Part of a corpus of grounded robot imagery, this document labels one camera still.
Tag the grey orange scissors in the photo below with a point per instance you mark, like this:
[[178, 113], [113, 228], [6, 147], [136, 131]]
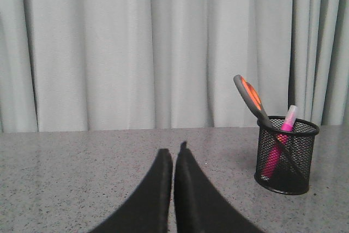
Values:
[[253, 102]]

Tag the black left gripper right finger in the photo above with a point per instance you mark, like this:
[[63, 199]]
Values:
[[199, 207]]

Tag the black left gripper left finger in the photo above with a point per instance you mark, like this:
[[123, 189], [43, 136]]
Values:
[[147, 208]]

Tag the grey curtain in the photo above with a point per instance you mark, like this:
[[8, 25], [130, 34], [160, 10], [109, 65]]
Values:
[[70, 65]]

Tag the black mesh pen cup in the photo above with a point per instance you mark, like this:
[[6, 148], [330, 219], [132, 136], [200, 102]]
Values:
[[300, 145]]

